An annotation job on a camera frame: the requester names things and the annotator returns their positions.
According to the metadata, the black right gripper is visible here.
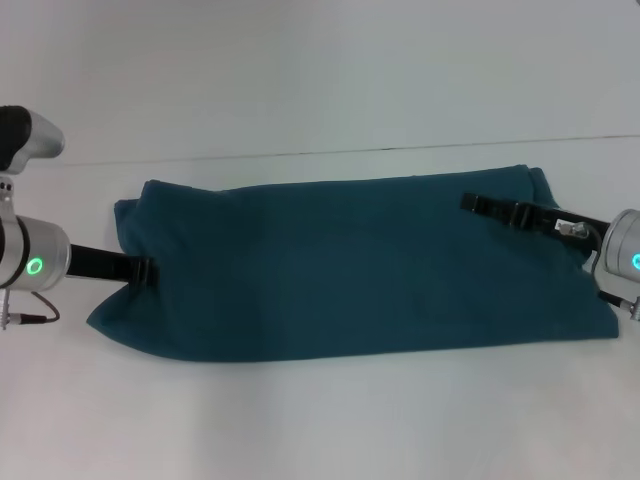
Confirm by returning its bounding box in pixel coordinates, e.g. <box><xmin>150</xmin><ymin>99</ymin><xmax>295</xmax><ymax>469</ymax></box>
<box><xmin>459</xmin><ymin>191</ymin><xmax>610</xmax><ymax>252</ymax></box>

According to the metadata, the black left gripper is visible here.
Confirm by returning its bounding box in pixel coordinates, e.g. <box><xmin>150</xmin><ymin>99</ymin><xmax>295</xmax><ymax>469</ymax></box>
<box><xmin>66</xmin><ymin>242</ymin><xmax>160</xmax><ymax>290</ymax></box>

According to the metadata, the teal t-shirt with FREE print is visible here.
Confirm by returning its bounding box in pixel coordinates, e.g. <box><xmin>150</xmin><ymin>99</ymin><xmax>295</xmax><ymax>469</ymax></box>
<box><xmin>85</xmin><ymin>164</ymin><xmax>622</xmax><ymax>362</ymax></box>

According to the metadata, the left arm cable with plug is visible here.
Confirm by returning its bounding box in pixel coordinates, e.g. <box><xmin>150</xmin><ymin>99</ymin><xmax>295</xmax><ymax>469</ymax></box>
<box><xmin>0</xmin><ymin>290</ymin><xmax>62</xmax><ymax>332</ymax></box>

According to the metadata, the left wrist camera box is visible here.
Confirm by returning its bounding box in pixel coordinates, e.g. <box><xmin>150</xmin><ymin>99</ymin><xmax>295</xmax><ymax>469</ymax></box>
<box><xmin>0</xmin><ymin>103</ymin><xmax>67</xmax><ymax>177</ymax></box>

